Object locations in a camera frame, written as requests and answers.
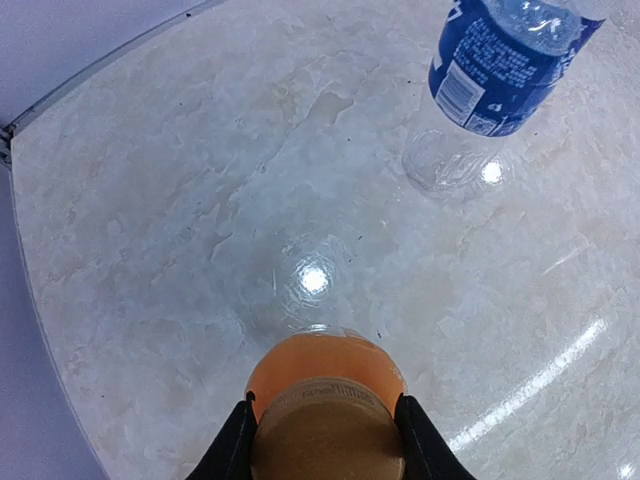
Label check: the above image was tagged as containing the gold juice bottle cap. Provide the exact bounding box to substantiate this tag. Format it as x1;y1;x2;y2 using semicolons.
250;377;405;480

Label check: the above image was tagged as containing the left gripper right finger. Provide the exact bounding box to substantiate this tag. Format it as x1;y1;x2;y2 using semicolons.
394;394;475;480

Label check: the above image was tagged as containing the clear bottle blue label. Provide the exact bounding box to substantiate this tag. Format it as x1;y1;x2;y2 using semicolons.
402;1;613;191

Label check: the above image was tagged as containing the aluminium corner post left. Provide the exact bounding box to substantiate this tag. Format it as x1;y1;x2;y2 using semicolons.
0;125;14;169

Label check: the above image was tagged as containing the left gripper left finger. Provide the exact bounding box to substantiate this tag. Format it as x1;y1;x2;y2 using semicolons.
186;392;258;480

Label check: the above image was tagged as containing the orange juice bottle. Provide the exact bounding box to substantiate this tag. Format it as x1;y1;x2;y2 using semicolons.
245;323;407;480

